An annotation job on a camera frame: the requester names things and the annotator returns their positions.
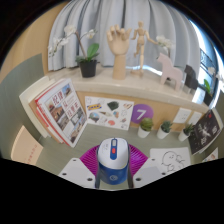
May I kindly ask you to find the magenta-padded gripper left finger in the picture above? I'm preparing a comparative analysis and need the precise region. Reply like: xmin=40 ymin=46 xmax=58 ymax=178
xmin=57 ymin=143 xmax=101 ymax=190

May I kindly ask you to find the peach paper booklet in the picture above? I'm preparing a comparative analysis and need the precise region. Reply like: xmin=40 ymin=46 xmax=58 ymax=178
xmin=10 ymin=125 xmax=44 ymax=166

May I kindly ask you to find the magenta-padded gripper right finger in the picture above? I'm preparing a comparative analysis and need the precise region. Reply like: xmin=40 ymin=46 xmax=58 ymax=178
xmin=128 ymin=143 xmax=168 ymax=190

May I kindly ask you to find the wooden hand model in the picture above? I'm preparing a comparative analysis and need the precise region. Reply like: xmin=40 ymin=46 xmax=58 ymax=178
xmin=106 ymin=24 xmax=133 ymax=81

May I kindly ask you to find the white wall socket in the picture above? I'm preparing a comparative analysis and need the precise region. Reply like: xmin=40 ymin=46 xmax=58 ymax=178
xmin=188 ymin=111 xmax=203 ymax=126
xmin=173 ymin=107 xmax=193 ymax=124

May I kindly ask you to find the spiky succulent in white pot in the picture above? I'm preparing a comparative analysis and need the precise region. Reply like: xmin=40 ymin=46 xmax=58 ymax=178
xmin=177 ymin=123 xmax=195 ymax=143

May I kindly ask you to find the red-spined photo-cover book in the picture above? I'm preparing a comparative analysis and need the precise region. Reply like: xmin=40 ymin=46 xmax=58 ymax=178
xmin=34 ymin=78 xmax=88 ymax=149

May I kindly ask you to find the thick white book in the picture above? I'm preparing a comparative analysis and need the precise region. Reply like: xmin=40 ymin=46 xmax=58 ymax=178
xmin=18 ymin=75 xmax=64 ymax=138

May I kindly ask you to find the rosette succulent in white pot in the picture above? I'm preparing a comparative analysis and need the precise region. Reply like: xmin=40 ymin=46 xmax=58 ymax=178
xmin=156 ymin=120 xmax=174 ymax=140

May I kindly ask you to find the round-leaf succulent in white pot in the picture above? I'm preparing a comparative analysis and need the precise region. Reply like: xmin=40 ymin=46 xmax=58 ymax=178
xmin=137 ymin=117 xmax=155 ymax=139

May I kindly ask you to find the grey pleated curtain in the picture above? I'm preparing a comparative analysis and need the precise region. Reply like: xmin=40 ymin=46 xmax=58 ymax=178
xmin=47 ymin=0 xmax=201 ymax=73

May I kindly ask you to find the white sticker sheet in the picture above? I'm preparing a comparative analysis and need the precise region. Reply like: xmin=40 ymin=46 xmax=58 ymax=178
xmin=84 ymin=96 xmax=135 ymax=131

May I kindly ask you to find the tan-cover book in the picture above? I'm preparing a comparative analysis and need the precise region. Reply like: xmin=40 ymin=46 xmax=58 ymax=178
xmin=28 ymin=99 xmax=63 ymax=144

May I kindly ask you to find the white cartoon-print mouse pad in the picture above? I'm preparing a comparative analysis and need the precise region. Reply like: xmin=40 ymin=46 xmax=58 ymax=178
xmin=149 ymin=146 xmax=192 ymax=176

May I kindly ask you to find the colourful sticker sheet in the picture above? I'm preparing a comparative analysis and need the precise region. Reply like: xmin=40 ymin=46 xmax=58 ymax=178
xmin=201 ymin=147 xmax=219 ymax=163

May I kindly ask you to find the wooden artist mannequin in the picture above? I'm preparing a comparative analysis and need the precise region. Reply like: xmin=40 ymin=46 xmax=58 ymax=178
xmin=130 ymin=20 xmax=159 ymax=77

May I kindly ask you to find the purple round number sticker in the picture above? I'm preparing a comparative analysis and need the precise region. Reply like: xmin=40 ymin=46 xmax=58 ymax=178
xmin=130 ymin=103 xmax=155 ymax=125

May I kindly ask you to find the white and blue computer mouse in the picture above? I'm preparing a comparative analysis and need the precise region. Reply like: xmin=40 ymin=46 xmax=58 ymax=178
xmin=96 ymin=137 xmax=130 ymax=186

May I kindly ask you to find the pink wooden horse figure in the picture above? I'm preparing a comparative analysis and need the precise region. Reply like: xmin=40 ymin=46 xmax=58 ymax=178
xmin=156 ymin=52 xmax=184 ymax=92

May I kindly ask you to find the black-cover book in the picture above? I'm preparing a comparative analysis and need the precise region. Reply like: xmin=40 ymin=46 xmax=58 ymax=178
xmin=187 ymin=108 xmax=224 ymax=156

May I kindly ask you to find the light wooden desk ledge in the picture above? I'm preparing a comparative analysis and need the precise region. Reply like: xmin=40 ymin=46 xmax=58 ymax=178
xmin=44 ymin=64 xmax=214 ymax=134

